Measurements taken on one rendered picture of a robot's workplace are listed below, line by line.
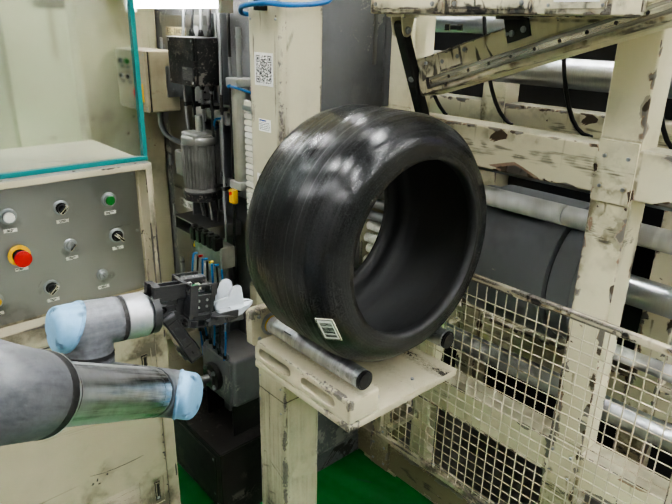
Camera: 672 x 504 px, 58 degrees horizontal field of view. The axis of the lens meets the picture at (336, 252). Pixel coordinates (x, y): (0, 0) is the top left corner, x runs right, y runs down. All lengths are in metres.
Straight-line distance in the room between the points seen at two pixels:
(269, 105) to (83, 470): 1.13
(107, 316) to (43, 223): 0.67
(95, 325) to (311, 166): 0.49
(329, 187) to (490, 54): 0.58
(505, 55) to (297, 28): 0.48
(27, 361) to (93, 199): 1.03
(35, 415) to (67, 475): 1.24
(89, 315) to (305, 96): 0.76
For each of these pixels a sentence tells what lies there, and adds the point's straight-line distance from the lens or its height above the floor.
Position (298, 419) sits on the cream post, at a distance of 1.82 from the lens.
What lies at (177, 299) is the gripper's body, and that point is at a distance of 1.08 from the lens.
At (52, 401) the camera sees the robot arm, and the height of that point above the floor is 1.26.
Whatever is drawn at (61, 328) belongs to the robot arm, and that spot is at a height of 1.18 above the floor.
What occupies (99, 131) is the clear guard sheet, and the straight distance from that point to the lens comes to 1.63.
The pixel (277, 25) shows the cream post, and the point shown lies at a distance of 1.45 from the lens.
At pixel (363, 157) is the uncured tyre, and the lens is 1.16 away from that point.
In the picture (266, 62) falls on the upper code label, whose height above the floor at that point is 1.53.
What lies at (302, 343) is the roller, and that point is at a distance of 1.44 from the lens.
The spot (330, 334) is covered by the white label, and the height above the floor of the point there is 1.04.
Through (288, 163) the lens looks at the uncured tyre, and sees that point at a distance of 1.24.
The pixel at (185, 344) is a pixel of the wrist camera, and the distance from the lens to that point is 1.11.
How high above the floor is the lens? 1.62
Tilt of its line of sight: 21 degrees down
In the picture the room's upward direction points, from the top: 1 degrees clockwise
